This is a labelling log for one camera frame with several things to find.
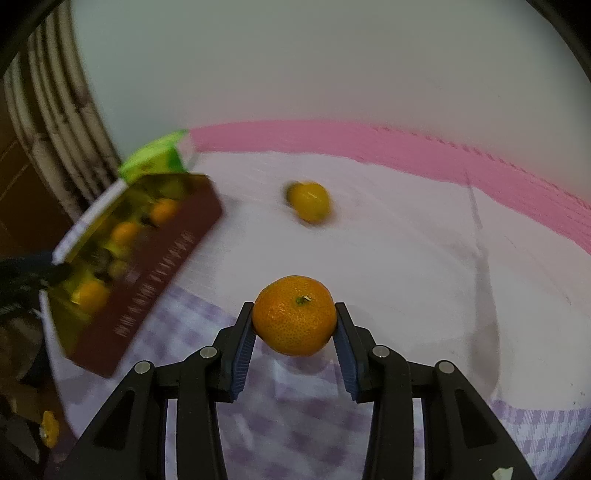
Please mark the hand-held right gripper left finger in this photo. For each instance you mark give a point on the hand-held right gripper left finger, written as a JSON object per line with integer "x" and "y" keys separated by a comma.
{"x": 242, "y": 353}

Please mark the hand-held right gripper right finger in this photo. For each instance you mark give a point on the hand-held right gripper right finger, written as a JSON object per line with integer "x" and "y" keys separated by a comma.
{"x": 346, "y": 360}

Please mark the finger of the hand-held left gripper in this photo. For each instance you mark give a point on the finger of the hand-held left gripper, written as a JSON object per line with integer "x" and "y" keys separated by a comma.
{"x": 18, "y": 304}
{"x": 32, "y": 270}

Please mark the orange tangerine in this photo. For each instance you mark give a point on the orange tangerine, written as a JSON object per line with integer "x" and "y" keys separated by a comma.
{"x": 124, "y": 234}
{"x": 162, "y": 211}
{"x": 92, "y": 295}
{"x": 295, "y": 316}
{"x": 308, "y": 201}

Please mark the golden tin tray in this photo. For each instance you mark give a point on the golden tin tray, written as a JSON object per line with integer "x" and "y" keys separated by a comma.
{"x": 152, "y": 300}

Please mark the purple checked tablecloth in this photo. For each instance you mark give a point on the purple checked tablecloth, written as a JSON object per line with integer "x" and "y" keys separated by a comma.
{"x": 392, "y": 254}

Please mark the small yellow object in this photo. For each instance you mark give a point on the small yellow object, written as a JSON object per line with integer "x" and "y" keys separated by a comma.
{"x": 49, "y": 429}

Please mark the green cardboard box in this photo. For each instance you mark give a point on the green cardboard box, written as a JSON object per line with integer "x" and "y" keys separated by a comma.
{"x": 147, "y": 157}

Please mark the white paper scrap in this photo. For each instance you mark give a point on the white paper scrap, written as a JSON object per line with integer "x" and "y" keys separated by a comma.
{"x": 503, "y": 473}

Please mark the pink foam mat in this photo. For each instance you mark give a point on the pink foam mat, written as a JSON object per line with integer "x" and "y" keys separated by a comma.
{"x": 369, "y": 138}

